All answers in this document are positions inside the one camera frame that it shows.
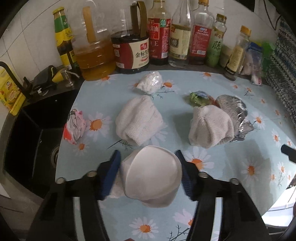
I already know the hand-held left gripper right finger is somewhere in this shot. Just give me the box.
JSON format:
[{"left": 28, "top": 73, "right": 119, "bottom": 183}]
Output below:
[{"left": 174, "top": 149, "right": 271, "bottom": 241}]

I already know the white sock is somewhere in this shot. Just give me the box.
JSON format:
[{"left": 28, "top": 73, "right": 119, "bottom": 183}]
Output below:
[
  {"left": 115, "top": 95, "right": 164, "bottom": 146},
  {"left": 188, "top": 105, "right": 235, "bottom": 149}
]

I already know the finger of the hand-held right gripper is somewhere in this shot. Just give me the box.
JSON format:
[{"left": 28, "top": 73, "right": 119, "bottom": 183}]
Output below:
[{"left": 281, "top": 144, "right": 296, "bottom": 163}]

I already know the black kitchen sink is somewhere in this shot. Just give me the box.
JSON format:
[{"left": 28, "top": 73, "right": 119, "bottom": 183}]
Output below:
[{"left": 3, "top": 88, "right": 79, "bottom": 197}]

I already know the crumpled white plastic wrap ball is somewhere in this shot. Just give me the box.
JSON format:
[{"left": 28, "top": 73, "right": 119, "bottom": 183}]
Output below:
[{"left": 135, "top": 71, "right": 163, "bottom": 95}]

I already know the blue daisy print table mat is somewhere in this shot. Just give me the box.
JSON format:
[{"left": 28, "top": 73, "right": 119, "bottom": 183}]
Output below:
[{"left": 54, "top": 70, "right": 296, "bottom": 241}]

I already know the small dark bottle yellow cap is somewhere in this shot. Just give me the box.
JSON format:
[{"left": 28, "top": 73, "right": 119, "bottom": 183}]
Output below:
[{"left": 224, "top": 25, "right": 252, "bottom": 80}]

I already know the white round bun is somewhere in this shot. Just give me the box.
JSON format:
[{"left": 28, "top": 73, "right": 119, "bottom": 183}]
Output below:
[{"left": 119, "top": 146, "right": 183, "bottom": 208}]

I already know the clear plastic bag with contents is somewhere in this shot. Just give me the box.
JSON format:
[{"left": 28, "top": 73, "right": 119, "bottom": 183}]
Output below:
[{"left": 240, "top": 42, "right": 264, "bottom": 86}]

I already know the black yellow kitchen tool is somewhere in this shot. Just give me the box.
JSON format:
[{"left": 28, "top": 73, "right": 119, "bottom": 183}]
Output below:
[{"left": 23, "top": 65, "right": 58, "bottom": 98}]

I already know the crumpled green snack wrapper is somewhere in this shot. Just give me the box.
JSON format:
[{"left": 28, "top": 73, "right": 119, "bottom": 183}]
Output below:
[{"left": 188, "top": 91, "right": 218, "bottom": 107}]

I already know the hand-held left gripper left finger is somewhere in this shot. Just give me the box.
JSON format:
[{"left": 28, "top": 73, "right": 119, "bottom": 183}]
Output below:
[{"left": 28, "top": 149, "right": 122, "bottom": 241}]

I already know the large clear cooking oil jug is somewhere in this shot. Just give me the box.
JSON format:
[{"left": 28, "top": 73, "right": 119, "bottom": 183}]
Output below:
[{"left": 69, "top": 0, "right": 116, "bottom": 81}]

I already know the dark soy sauce jug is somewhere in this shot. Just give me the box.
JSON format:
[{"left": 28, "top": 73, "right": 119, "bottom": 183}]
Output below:
[{"left": 110, "top": 1, "right": 150, "bottom": 75}]

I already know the grey woven cloth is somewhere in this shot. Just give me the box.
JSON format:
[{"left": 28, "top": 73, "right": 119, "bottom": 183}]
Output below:
[{"left": 264, "top": 17, "right": 296, "bottom": 130}]

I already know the clear vinegar bottle beige label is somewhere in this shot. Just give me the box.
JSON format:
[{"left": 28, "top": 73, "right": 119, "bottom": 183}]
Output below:
[{"left": 168, "top": 0, "right": 192, "bottom": 68}]

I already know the dark red label sauce bottle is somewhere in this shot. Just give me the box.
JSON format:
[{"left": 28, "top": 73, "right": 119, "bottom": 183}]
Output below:
[{"left": 147, "top": 0, "right": 171, "bottom": 66}]

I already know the green plastic packet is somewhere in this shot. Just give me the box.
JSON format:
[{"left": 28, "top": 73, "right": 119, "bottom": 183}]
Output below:
[{"left": 261, "top": 42, "right": 275, "bottom": 77}]

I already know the yellow oil container black handle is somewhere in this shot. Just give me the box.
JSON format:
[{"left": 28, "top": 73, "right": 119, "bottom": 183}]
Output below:
[{"left": 0, "top": 61, "right": 27, "bottom": 116}]

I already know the green label oil bottle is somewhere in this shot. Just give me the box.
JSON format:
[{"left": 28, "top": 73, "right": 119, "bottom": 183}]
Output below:
[{"left": 205, "top": 13, "right": 227, "bottom": 68}]

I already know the crumpled silver foil bag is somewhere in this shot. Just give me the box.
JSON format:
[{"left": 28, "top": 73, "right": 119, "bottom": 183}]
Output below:
[{"left": 215, "top": 95, "right": 253, "bottom": 142}]

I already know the crumpled pink white paper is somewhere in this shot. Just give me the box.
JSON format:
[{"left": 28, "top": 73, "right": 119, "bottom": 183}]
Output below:
[{"left": 63, "top": 109, "right": 87, "bottom": 145}]

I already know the green yellow label bottle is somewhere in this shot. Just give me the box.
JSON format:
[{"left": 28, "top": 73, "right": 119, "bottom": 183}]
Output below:
[{"left": 52, "top": 7, "right": 78, "bottom": 70}]

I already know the short beige label jar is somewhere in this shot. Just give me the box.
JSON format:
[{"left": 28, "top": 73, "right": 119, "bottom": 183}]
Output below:
[{"left": 220, "top": 44, "right": 234, "bottom": 69}]

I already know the red label bottle yellow cap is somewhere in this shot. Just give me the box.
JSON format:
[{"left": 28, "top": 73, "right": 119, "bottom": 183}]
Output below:
[{"left": 188, "top": 0, "right": 214, "bottom": 65}]

